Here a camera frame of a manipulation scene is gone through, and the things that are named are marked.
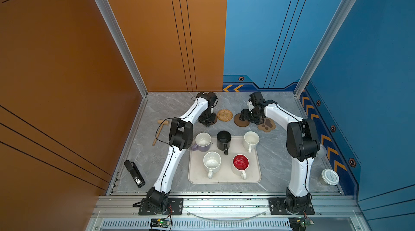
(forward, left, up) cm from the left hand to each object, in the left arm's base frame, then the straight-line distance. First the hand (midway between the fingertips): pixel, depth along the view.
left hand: (210, 122), depth 103 cm
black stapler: (-33, +37, +2) cm, 49 cm away
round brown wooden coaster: (0, -19, +1) cm, 19 cm away
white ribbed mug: (-26, -2, +1) cm, 26 cm away
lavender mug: (-14, +3, +2) cm, 15 cm away
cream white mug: (-14, -24, +4) cm, 28 cm away
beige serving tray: (-32, +6, -1) cm, 33 cm away
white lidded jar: (-35, -58, +6) cm, 67 cm away
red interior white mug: (-27, -17, +1) cm, 32 cm away
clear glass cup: (-20, -63, +1) cm, 66 cm away
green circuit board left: (-53, +21, -1) cm, 57 cm away
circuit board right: (-52, -41, -1) cm, 66 cm away
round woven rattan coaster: (+6, -10, 0) cm, 12 cm away
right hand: (0, -22, +5) cm, 22 cm away
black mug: (-15, -8, +4) cm, 18 cm away
